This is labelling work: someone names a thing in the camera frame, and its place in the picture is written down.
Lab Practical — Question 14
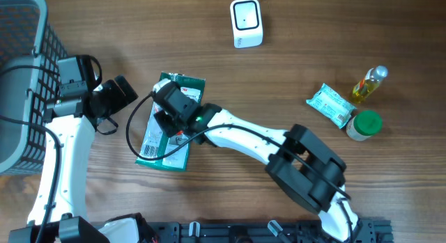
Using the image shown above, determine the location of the green 3M gloves package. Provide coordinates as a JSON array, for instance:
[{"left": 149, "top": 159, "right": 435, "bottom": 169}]
[{"left": 136, "top": 72, "right": 206, "bottom": 171}]

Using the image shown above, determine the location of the teal wet wipes pack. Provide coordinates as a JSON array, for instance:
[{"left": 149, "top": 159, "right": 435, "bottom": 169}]
[{"left": 306, "top": 84, "right": 356, "bottom": 129}]

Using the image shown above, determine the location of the green white round tub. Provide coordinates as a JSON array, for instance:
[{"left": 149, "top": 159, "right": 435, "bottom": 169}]
[{"left": 346, "top": 110, "right": 383, "bottom": 141}]

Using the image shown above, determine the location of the yellow oil bottle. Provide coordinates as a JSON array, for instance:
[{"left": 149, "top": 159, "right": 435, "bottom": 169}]
[{"left": 350, "top": 65, "right": 388, "bottom": 104}]

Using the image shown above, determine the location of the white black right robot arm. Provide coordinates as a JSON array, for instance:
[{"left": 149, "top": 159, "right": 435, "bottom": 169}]
[{"left": 153, "top": 79, "right": 358, "bottom": 242}]

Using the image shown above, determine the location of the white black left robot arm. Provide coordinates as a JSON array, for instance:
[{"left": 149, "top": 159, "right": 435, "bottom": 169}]
[{"left": 1, "top": 55, "right": 141, "bottom": 242}]

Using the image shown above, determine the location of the white cube barcode scanner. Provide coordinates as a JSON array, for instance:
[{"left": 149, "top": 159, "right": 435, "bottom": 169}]
[{"left": 230, "top": 0, "right": 263, "bottom": 49}]

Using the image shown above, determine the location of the grey mesh shopping basket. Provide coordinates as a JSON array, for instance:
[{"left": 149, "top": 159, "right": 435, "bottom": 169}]
[{"left": 1, "top": 0, "right": 68, "bottom": 175}]

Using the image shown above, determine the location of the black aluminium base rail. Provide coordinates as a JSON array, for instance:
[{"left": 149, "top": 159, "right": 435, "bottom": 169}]
[{"left": 148, "top": 219, "right": 394, "bottom": 243}]

